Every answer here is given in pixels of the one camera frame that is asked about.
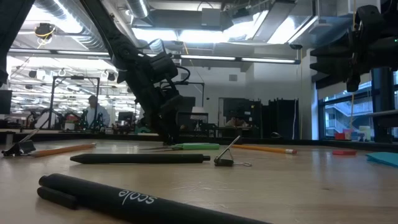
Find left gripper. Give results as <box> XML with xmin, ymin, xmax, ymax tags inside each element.
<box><xmin>119</xmin><ymin>60</ymin><xmax>184</xmax><ymax>146</ymax></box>

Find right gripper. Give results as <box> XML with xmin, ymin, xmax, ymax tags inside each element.
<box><xmin>310</xmin><ymin>4</ymin><xmax>386</xmax><ymax>93</ymax></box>

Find green-handled scissors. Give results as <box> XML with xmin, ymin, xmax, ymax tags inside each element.
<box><xmin>139</xmin><ymin>142</ymin><xmax>221</xmax><ymax>152</ymax></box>

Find black scale-print pen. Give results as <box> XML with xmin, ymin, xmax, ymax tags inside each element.
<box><xmin>70</xmin><ymin>153</ymin><xmax>211</xmax><ymax>165</ymax></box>
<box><xmin>36</xmin><ymin>173</ymin><xmax>274</xmax><ymax>224</ymax></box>

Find black binder clip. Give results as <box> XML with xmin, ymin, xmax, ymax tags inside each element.
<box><xmin>213</xmin><ymin>135</ymin><xmax>253</xmax><ymax>167</ymax></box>
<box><xmin>1</xmin><ymin>128</ymin><xmax>40</xmax><ymax>157</ymax></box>

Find red eraser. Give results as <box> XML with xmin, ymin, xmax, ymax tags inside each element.
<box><xmin>331</xmin><ymin>149</ymin><xmax>358</xmax><ymax>156</ymax></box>

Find orange pencil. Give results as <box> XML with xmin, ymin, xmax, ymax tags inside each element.
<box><xmin>28</xmin><ymin>142</ymin><xmax>97</xmax><ymax>158</ymax></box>
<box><xmin>231</xmin><ymin>144</ymin><xmax>298</xmax><ymax>156</ymax></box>

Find black stand pole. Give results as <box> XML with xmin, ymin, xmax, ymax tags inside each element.
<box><xmin>371</xmin><ymin>67</ymin><xmax>396</xmax><ymax>144</ymax></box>

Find person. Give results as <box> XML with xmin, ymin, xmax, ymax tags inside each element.
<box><xmin>84</xmin><ymin>95</ymin><xmax>111</xmax><ymax>129</ymax></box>
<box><xmin>225</xmin><ymin>115</ymin><xmax>249</xmax><ymax>128</ymax></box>

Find long ceiling light fixture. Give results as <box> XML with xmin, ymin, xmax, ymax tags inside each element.
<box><xmin>7</xmin><ymin>49</ymin><xmax>302</xmax><ymax>65</ymax></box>

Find black cabinets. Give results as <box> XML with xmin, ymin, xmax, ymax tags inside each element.
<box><xmin>222</xmin><ymin>97</ymin><xmax>300</xmax><ymax>140</ymax></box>

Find blue sticky note pad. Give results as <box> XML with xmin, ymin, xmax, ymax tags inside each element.
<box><xmin>365</xmin><ymin>151</ymin><xmax>398</xmax><ymax>168</ymax></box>

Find dark monitor screen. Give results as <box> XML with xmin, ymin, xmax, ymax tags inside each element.
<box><xmin>0</xmin><ymin>90</ymin><xmax>13</xmax><ymax>115</ymax></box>

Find black gantry frame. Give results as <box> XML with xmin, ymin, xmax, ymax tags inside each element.
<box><xmin>178</xmin><ymin>80</ymin><xmax>205</xmax><ymax>108</ymax></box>
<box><xmin>48</xmin><ymin>75</ymin><xmax>101</xmax><ymax>130</ymax></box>

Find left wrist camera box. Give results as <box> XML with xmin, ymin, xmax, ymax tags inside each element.
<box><xmin>148</xmin><ymin>51</ymin><xmax>180</xmax><ymax>84</ymax></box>

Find window with dark frame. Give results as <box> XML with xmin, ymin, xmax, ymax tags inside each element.
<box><xmin>318</xmin><ymin>79</ymin><xmax>398</xmax><ymax>141</ymax></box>

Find black aluminium table frame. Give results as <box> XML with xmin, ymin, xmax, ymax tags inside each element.
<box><xmin>0</xmin><ymin>129</ymin><xmax>398</xmax><ymax>153</ymax></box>

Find silver round air duct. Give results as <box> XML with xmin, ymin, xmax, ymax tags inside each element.
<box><xmin>126</xmin><ymin>0</ymin><xmax>149</xmax><ymax>19</ymax></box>

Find large silver air duct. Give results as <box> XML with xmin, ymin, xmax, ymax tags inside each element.
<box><xmin>30</xmin><ymin>0</ymin><xmax>108</xmax><ymax>52</ymax></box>

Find black ceiling cable reel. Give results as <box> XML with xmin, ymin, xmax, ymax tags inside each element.
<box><xmin>34</xmin><ymin>22</ymin><xmax>57</xmax><ymax>40</ymax></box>

